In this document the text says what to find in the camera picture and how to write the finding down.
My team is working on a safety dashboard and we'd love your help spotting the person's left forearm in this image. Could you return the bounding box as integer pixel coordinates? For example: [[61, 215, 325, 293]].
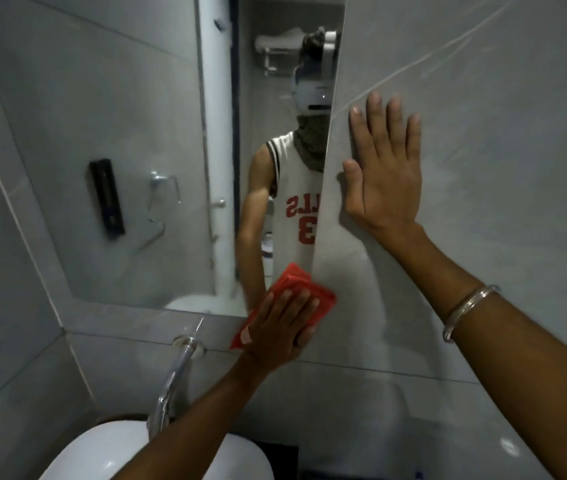
[[111, 353, 277, 480]]

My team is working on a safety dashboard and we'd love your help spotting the person's right forearm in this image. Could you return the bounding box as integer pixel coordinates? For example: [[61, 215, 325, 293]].
[[363, 222, 567, 480]]

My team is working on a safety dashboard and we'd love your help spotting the person's left hand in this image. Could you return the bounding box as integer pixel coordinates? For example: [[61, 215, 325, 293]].
[[241, 289, 322, 371]]

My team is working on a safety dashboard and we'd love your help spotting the chrome faucet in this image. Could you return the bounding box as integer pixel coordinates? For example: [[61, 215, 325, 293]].
[[146, 317, 207, 441]]

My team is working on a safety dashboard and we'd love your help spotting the silver bracelet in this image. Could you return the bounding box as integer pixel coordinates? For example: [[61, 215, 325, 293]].
[[442, 285, 502, 344]]

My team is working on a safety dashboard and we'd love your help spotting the person's right hand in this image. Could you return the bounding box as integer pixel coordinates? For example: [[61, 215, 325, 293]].
[[342, 91, 424, 234]]

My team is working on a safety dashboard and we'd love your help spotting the wall mirror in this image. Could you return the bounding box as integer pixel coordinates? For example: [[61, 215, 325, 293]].
[[0, 0, 347, 318]]

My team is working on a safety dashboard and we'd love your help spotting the white ceramic sink basin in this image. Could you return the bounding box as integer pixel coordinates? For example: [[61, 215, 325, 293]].
[[38, 420, 275, 480]]

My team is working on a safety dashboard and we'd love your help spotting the red cleaning cloth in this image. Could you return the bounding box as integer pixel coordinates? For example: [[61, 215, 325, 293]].
[[230, 263, 338, 351]]

